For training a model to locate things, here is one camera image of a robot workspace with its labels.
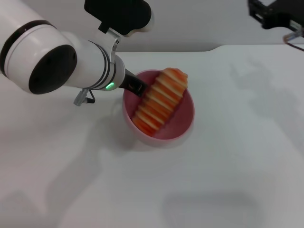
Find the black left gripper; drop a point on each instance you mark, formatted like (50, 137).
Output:
(127, 80)

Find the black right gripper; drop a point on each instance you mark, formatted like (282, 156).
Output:
(289, 9)

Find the ridged golden bread loaf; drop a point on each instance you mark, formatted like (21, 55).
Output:
(161, 102)

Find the pink bowl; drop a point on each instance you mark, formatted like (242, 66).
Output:
(175, 126)

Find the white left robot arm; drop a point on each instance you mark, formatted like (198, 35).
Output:
(59, 57)

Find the silver left camera mount bracket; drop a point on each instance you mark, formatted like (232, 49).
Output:
(115, 45)

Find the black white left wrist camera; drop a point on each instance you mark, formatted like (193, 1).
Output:
(123, 14)

